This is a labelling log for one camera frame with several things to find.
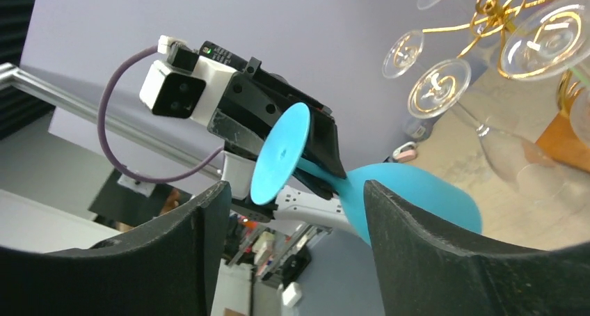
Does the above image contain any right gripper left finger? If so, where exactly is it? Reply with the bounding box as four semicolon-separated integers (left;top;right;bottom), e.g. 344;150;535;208
1;181;232;315

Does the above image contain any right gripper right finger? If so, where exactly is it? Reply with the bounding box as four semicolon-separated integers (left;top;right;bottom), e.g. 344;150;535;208
364;180;589;315

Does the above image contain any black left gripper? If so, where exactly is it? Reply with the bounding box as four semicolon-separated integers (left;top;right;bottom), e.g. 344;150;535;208
207;58;335;157

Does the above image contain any blue plastic goblet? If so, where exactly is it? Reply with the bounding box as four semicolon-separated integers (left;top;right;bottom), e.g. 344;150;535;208
250;102;483;244

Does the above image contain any clear flute wine glass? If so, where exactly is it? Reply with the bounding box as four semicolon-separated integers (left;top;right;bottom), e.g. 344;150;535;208
407;58;562;191

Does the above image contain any clear glass back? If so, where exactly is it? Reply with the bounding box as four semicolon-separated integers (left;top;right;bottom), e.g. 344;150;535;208
381;30;424;79

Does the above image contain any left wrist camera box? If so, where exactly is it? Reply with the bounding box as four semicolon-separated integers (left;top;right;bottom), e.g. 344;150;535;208
139;35;247;126

